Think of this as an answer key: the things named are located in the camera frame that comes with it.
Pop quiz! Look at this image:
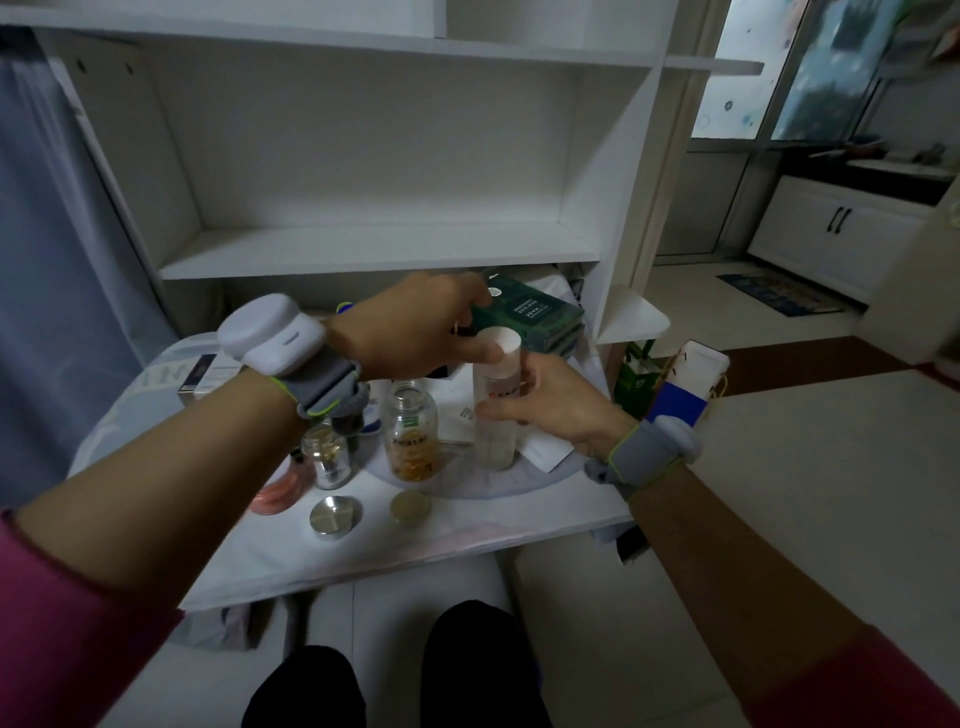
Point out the gold round lid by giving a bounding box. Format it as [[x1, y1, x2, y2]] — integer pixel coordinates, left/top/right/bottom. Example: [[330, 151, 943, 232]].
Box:
[[388, 489, 434, 527]]

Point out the clear round tray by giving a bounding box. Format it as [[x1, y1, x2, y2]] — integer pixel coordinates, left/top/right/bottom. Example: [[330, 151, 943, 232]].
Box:
[[352, 420, 588, 502]]

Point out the person's right leg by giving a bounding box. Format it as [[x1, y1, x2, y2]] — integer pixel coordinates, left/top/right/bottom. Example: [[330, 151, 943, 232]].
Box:
[[419, 599, 554, 728]]

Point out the person's left forearm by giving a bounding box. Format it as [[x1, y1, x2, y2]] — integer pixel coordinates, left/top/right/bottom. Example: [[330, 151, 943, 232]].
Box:
[[0, 367, 305, 728]]

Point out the green paper bag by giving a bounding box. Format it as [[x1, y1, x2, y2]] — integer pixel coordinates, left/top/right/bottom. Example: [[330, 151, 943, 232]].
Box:
[[614, 340, 666, 418]]

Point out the glass window door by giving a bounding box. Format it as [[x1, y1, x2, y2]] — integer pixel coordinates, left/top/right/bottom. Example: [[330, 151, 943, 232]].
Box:
[[689, 0, 912, 145]]

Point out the small dark box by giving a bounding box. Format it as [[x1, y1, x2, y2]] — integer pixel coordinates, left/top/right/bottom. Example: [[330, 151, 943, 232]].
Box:
[[177, 352, 243, 400]]

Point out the tall clear plastic bottle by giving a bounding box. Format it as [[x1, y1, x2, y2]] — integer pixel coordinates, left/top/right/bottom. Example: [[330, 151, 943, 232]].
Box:
[[472, 352, 528, 473]]

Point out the grey wrist band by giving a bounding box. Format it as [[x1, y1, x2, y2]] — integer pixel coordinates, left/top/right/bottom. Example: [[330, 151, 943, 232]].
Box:
[[584, 415, 704, 501], [273, 351, 370, 423]]

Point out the silver round lid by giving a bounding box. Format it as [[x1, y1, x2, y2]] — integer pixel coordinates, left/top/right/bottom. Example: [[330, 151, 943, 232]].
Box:
[[309, 495, 363, 542]]

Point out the grey left wrist band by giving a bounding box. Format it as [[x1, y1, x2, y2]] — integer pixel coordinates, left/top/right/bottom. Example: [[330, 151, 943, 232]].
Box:
[[273, 351, 370, 423]]

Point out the glass jar with yellow capsules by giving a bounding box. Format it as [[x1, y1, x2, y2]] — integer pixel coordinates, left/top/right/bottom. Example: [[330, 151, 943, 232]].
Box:
[[381, 379, 442, 483]]

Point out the blue curtain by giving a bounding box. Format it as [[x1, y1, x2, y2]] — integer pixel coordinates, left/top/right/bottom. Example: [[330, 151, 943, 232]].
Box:
[[0, 28, 180, 513]]

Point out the white wrist tracker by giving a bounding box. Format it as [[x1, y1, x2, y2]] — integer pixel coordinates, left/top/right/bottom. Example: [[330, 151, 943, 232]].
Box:
[[216, 293, 328, 377]]

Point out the blue and white carton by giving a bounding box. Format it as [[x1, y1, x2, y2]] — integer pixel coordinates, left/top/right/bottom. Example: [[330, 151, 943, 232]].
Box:
[[648, 339, 732, 429]]

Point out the dark green box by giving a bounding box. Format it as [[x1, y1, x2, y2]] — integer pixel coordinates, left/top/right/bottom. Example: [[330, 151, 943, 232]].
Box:
[[466, 273, 585, 355]]

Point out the white tablecloth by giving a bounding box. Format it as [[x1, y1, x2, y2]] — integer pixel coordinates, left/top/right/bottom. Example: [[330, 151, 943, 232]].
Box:
[[69, 330, 637, 614]]

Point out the person's left leg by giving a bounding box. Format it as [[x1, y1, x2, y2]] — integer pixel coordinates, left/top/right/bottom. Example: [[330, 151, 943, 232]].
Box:
[[240, 645, 369, 728]]

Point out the dark floor mat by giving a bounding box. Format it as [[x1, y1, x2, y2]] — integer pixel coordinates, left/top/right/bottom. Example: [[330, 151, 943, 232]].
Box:
[[715, 270, 846, 318]]

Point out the grey right wrist band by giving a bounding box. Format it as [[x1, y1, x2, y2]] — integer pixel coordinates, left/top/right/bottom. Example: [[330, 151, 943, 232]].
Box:
[[584, 415, 704, 501]]

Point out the white shelf unit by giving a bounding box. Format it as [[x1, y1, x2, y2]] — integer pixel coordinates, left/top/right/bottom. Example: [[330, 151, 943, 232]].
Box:
[[0, 0, 766, 346]]

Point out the white bottle cap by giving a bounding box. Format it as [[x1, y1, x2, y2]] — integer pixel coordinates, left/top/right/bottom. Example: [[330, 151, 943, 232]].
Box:
[[477, 325, 523, 366]]

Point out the person's right hand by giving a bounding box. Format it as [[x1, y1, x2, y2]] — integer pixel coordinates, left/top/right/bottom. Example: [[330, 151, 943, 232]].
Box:
[[475, 352, 639, 462]]

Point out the small silver glass jar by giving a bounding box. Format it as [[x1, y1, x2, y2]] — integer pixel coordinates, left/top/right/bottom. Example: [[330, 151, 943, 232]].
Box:
[[300, 423, 353, 491]]

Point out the person's right forearm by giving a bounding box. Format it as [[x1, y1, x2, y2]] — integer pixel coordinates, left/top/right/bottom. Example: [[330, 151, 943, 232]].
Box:
[[628, 463, 960, 728]]

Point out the person's left hand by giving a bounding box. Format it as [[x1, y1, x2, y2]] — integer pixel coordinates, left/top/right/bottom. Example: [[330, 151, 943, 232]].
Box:
[[328, 270, 505, 381]]

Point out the pink round container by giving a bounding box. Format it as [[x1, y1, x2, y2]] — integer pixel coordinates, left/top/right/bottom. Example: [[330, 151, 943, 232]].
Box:
[[248, 456, 309, 517]]

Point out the white kitchen cabinet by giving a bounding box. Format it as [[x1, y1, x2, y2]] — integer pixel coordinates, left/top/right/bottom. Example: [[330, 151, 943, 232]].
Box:
[[747, 174, 936, 306]]

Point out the person's leg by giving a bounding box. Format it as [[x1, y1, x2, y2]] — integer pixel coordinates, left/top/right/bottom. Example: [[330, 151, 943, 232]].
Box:
[[419, 599, 554, 728], [240, 645, 369, 728]]

